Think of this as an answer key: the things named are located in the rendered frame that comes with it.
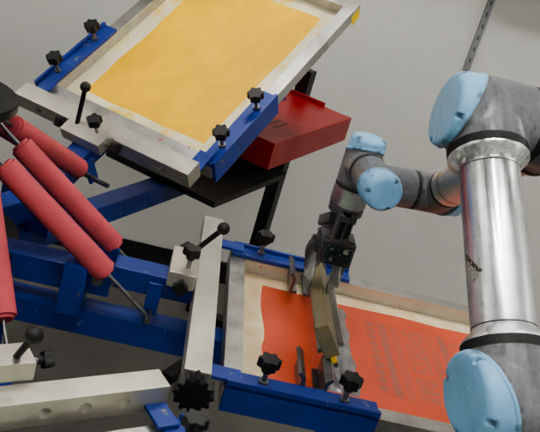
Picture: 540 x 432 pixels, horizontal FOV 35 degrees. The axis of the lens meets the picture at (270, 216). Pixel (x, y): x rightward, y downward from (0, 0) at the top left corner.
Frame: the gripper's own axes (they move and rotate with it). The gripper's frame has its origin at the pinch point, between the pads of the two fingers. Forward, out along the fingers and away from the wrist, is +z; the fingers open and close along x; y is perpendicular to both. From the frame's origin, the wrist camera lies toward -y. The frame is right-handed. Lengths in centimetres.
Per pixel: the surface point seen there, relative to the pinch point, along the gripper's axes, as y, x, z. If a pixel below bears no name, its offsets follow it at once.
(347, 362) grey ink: 6.3, 10.2, 13.4
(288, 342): 3.1, -2.9, 13.7
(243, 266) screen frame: -21.2, -14.2, 10.3
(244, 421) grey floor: -96, 11, 110
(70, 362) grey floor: -110, -56, 110
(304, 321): -7.9, 1.4, 13.8
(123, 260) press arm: -0.4, -41.5, 5.1
